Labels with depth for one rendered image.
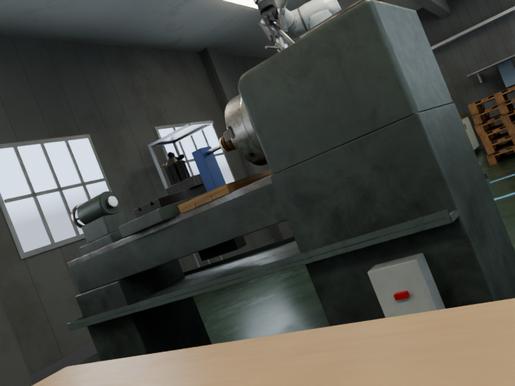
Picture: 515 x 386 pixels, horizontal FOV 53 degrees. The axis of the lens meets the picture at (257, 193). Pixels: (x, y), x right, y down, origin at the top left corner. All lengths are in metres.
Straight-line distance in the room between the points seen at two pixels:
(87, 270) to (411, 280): 1.81
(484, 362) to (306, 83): 1.64
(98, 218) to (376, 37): 1.81
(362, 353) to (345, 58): 1.54
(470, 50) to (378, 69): 10.64
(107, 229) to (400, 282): 1.67
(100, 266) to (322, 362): 2.60
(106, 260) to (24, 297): 2.43
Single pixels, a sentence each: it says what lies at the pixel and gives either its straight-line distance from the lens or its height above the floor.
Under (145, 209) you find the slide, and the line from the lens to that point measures 2.44.
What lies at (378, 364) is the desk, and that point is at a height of 0.71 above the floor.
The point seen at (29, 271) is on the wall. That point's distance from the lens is 5.25.
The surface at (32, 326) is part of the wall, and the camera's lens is 5.16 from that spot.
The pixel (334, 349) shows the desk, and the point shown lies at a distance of 0.30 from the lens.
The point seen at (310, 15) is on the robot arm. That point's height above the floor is 1.56.
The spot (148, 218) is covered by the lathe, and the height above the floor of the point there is 0.90.
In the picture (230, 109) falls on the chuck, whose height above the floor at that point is 1.18.
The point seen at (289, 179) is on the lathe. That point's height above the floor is 0.82.
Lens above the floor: 0.80
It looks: 1 degrees up
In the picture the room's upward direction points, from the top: 22 degrees counter-clockwise
